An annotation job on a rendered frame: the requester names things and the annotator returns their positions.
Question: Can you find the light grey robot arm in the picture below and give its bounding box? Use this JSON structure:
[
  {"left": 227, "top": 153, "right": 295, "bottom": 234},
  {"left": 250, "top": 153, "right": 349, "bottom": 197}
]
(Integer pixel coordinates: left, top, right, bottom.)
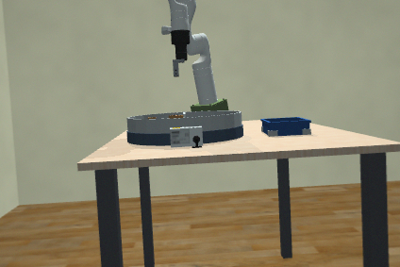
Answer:
[{"left": 168, "top": 0, "right": 218, "bottom": 105}]

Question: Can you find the grey round turning table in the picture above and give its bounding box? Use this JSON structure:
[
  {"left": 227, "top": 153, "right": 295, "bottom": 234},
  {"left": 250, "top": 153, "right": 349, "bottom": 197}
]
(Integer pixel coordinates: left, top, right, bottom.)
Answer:
[{"left": 126, "top": 110, "right": 243, "bottom": 148}]

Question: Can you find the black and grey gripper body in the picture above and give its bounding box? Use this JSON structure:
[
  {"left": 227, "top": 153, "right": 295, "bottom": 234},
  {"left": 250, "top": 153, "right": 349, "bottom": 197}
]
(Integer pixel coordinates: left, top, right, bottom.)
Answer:
[{"left": 161, "top": 18, "right": 190, "bottom": 60}]

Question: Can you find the blue rectangular crate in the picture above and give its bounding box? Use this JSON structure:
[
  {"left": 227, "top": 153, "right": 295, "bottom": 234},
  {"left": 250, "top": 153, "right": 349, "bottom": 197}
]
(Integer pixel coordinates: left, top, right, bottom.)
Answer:
[{"left": 260, "top": 117, "right": 311, "bottom": 137}]

